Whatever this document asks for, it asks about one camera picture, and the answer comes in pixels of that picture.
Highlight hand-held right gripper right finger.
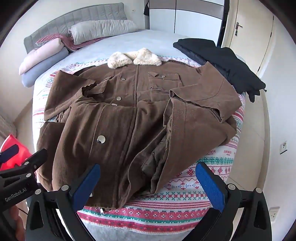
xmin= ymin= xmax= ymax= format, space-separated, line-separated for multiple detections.
xmin=195 ymin=162 xmax=272 ymax=241

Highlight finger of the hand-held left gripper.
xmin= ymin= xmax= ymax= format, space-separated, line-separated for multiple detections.
xmin=0 ymin=148 xmax=48 ymax=184
xmin=0 ymin=144 xmax=20 ymax=164

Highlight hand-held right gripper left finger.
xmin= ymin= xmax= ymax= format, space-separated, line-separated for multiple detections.
xmin=25 ymin=163 xmax=101 ymax=241

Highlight brown coat with fur collar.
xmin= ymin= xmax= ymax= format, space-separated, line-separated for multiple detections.
xmin=36 ymin=47 xmax=243 ymax=209

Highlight red fabric item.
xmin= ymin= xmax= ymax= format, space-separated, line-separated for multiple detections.
xmin=0 ymin=135 xmax=33 ymax=171

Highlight patterned knit-print blanket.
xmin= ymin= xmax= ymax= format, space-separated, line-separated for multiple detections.
xmin=32 ymin=56 xmax=245 ymax=233

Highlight blue-grey pillow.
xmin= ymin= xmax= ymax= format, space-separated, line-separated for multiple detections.
xmin=21 ymin=47 xmax=70 ymax=88

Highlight pale pink pillow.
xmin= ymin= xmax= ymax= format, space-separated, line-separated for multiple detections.
xmin=18 ymin=37 xmax=64 ymax=75

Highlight dusty red folded quilt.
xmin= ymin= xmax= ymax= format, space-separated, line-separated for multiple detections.
xmin=36 ymin=33 xmax=109 ymax=53

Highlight black jacket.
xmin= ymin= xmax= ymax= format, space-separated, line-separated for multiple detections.
xmin=173 ymin=38 xmax=267 ymax=103

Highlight bed with grey sheet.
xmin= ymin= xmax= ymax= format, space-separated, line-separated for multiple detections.
xmin=30 ymin=29 xmax=248 ymax=241

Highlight light grey pillow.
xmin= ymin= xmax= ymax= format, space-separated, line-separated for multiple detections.
xmin=69 ymin=20 xmax=139 ymax=45

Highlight cream door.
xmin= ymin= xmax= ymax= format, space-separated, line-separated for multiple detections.
xmin=222 ymin=5 xmax=274 ymax=75

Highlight grey padded headboard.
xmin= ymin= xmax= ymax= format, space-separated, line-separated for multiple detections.
xmin=24 ymin=3 xmax=127 ymax=54

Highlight white and brown wardrobe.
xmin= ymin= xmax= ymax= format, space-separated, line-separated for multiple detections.
xmin=148 ymin=0 xmax=228 ymax=47

